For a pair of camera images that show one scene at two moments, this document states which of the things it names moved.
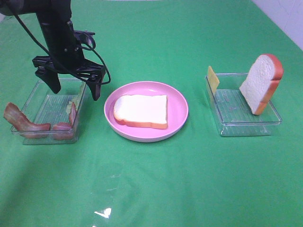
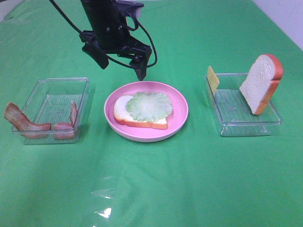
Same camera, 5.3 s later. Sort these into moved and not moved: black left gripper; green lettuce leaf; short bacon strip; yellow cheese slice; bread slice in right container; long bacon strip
Moved: black left gripper; green lettuce leaf
Not moved: short bacon strip; long bacon strip; bread slice in right container; yellow cheese slice
